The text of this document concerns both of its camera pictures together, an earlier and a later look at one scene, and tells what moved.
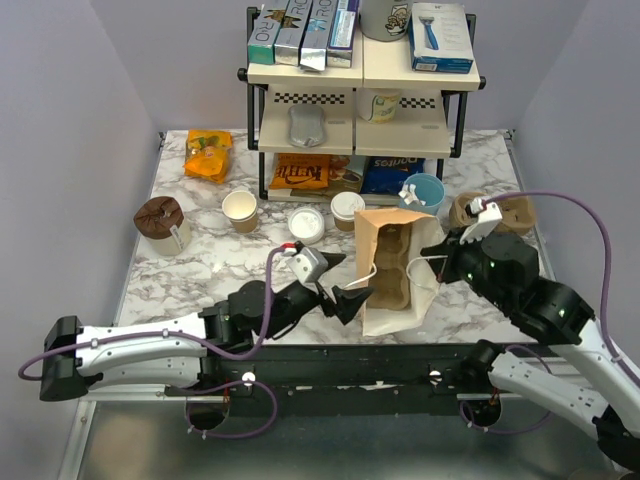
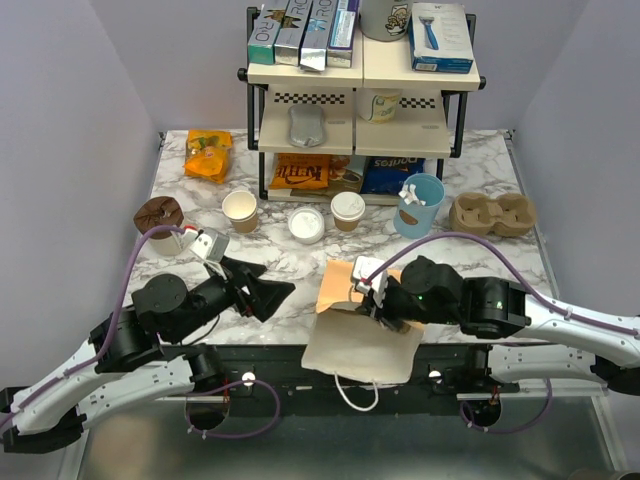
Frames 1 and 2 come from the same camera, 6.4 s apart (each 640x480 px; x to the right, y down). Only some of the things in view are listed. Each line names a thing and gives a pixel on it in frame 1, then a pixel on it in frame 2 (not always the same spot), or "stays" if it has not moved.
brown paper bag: [405, 282] → [347, 342]
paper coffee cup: [240, 207] stays
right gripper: [450, 248] → [369, 305]
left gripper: [347, 302] → [267, 295]
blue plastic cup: [429, 189] stays
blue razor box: [439, 38] stays
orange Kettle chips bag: [298, 171] stays
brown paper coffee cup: [344, 225] stays
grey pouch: [306, 125] stays
